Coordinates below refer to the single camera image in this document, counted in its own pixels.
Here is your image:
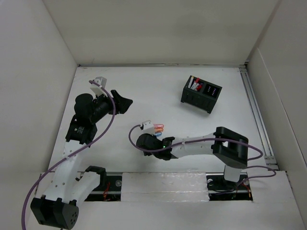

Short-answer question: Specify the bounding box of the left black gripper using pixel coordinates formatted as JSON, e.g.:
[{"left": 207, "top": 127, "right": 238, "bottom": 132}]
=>
[{"left": 90, "top": 90, "right": 131, "bottom": 124}]

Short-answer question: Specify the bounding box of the yellow capped marker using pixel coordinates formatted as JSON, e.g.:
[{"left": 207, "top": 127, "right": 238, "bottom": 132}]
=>
[{"left": 188, "top": 76, "right": 194, "bottom": 88}]

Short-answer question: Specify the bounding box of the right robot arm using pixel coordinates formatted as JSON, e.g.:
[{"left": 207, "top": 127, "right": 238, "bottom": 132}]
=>
[{"left": 136, "top": 126, "right": 248, "bottom": 189}]

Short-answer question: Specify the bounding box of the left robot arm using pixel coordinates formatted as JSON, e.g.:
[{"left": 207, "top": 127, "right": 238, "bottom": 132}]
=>
[{"left": 30, "top": 90, "right": 133, "bottom": 230}]

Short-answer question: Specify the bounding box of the orange highlighter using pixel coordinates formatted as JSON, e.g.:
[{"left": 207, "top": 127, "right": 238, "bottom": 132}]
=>
[{"left": 155, "top": 128, "right": 164, "bottom": 133}]

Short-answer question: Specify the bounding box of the pink highlighter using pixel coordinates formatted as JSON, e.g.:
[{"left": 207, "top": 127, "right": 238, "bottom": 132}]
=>
[{"left": 154, "top": 124, "right": 164, "bottom": 129}]

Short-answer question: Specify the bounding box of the black slatted pen holder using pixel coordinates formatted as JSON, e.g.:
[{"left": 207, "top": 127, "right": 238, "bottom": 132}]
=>
[{"left": 180, "top": 75, "right": 222, "bottom": 114}]

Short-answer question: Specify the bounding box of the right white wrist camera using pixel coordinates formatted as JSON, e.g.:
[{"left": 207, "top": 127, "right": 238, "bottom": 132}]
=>
[{"left": 141, "top": 120, "right": 155, "bottom": 135}]

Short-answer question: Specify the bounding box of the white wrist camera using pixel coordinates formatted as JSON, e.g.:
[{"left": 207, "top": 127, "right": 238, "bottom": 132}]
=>
[
  {"left": 141, "top": 120, "right": 155, "bottom": 135},
  {"left": 90, "top": 77, "right": 107, "bottom": 96}
]

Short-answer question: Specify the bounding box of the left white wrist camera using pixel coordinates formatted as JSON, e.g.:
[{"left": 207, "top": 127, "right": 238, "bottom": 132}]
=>
[{"left": 90, "top": 77, "right": 107, "bottom": 96}]

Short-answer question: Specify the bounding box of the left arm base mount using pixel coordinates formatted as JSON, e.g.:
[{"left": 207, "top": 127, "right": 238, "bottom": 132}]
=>
[{"left": 85, "top": 172, "right": 122, "bottom": 202}]

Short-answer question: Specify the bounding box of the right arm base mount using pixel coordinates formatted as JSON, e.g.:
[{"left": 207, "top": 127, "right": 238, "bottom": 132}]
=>
[{"left": 206, "top": 174, "right": 253, "bottom": 201}]

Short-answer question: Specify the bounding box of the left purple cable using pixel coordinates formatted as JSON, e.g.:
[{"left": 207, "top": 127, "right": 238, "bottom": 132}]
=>
[{"left": 22, "top": 80, "right": 118, "bottom": 230}]

